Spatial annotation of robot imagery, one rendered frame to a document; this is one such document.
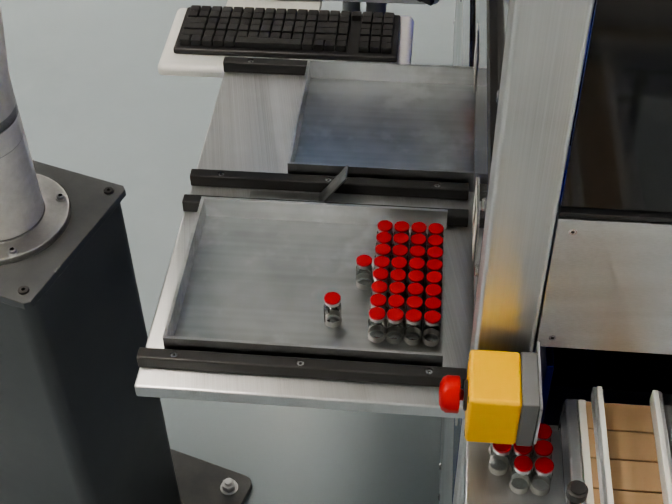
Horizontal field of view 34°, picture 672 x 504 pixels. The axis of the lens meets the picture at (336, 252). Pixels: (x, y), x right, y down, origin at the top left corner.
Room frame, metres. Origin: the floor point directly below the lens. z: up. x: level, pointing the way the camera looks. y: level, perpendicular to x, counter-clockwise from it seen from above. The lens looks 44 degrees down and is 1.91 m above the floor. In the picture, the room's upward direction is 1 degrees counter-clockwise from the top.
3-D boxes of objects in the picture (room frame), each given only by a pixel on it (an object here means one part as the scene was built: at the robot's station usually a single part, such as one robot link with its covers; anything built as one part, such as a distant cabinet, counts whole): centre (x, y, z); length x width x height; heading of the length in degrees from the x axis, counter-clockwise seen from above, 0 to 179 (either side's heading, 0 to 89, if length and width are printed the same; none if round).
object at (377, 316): (0.97, -0.06, 0.90); 0.18 x 0.02 x 0.05; 174
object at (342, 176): (1.16, 0.05, 0.91); 0.14 x 0.03 x 0.06; 84
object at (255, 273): (0.98, 0.03, 0.90); 0.34 x 0.26 x 0.04; 84
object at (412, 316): (0.97, -0.10, 0.90); 0.18 x 0.02 x 0.05; 174
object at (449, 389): (0.72, -0.13, 0.99); 0.04 x 0.04 x 0.04; 84
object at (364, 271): (0.99, -0.04, 0.90); 0.02 x 0.02 x 0.05
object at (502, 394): (0.71, -0.17, 0.99); 0.08 x 0.07 x 0.07; 84
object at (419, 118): (1.31, -0.12, 0.90); 0.34 x 0.26 x 0.04; 84
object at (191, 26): (1.69, 0.08, 0.82); 0.40 x 0.14 x 0.02; 84
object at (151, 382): (1.15, -0.03, 0.87); 0.70 x 0.48 x 0.02; 174
